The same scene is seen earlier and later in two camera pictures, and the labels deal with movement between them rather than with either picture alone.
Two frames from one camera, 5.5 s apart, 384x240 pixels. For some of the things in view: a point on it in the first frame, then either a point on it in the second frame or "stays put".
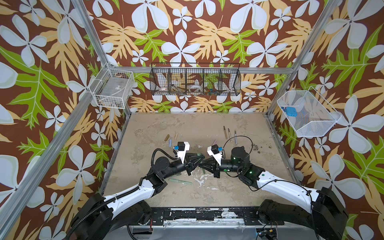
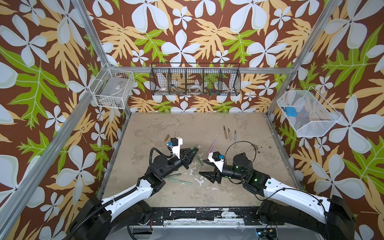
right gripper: (216, 165) -> (217, 173)
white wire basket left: (111, 88) stays put
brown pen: (225, 132) stays put
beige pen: (230, 135) stays put
